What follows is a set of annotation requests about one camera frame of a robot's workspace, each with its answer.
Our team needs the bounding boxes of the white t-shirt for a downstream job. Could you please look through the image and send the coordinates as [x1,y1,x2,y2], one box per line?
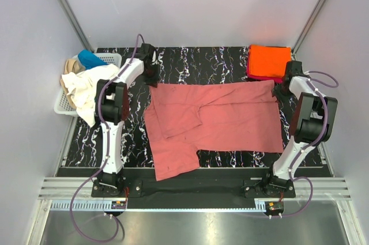
[62,64,119,127]

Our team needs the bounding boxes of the folded orange t-shirt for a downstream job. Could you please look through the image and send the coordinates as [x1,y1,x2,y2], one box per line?
[246,44,291,82]

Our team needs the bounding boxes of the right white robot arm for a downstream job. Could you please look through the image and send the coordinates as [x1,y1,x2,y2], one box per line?
[260,61,338,197]

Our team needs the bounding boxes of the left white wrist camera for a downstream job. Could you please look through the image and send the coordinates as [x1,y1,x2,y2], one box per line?
[152,50,158,65]

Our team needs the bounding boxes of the white slotted cable duct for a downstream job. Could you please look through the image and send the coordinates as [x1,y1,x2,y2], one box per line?
[51,199,278,213]

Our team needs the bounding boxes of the aluminium frame post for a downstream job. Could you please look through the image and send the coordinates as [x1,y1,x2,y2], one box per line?
[292,0,327,56]
[58,0,95,52]

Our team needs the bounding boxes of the beige t-shirt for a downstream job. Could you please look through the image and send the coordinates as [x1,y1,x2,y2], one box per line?
[60,58,86,97]

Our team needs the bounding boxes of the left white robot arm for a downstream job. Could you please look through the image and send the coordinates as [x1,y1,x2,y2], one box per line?
[92,43,159,198]

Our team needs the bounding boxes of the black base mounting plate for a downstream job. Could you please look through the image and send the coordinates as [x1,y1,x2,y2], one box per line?
[92,168,295,211]

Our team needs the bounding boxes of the folded magenta t-shirt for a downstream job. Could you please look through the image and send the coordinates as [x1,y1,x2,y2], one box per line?
[246,55,285,84]

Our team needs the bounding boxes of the right aluminium frame post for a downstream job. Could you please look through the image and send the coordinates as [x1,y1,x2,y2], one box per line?
[292,0,327,56]

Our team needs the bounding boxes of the blue t-shirt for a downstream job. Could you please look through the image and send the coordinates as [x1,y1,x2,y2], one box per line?
[77,50,107,70]

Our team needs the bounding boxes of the white plastic laundry basket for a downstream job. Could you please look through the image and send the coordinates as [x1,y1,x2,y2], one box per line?
[54,52,122,117]

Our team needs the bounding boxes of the left aluminium frame post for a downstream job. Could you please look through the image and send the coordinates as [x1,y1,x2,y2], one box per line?
[58,0,95,52]

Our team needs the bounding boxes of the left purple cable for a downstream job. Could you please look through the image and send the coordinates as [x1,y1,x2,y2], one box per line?
[68,33,145,242]

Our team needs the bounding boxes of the salmon pink t-shirt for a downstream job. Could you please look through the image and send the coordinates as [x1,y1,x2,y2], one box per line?
[144,80,284,181]

